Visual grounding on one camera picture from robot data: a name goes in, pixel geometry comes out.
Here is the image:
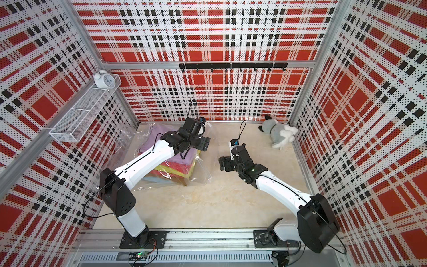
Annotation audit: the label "clear plastic vacuum bag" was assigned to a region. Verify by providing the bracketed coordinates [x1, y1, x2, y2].
[130, 126, 211, 191]

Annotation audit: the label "purple trousers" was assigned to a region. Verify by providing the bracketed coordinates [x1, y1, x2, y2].
[136, 123, 200, 165]

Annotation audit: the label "red trousers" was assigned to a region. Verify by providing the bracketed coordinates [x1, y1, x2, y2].
[160, 159, 196, 171]

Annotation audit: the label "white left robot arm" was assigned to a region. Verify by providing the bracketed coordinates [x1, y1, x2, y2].
[100, 117, 210, 248]

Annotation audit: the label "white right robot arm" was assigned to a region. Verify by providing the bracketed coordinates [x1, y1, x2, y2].
[219, 139, 340, 253]

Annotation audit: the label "lime green folded trousers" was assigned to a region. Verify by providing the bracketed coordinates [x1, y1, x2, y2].
[155, 165, 194, 178]

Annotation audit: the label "grey white plush toy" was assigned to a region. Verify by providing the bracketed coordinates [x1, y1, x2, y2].
[259, 115, 298, 150]

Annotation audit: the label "light blue folded garment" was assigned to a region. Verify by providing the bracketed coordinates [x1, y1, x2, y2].
[142, 176, 187, 186]

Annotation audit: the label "white alarm clock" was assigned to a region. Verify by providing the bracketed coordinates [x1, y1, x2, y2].
[93, 70, 116, 89]

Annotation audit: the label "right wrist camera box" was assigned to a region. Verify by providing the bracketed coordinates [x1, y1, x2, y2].
[229, 139, 239, 150]

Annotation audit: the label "black wall hook rail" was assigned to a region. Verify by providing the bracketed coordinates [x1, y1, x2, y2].
[179, 62, 289, 71]

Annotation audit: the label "white wire wall shelf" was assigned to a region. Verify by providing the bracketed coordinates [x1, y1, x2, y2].
[50, 73, 121, 143]

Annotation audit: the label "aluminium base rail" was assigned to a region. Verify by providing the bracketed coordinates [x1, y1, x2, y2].
[66, 228, 351, 267]

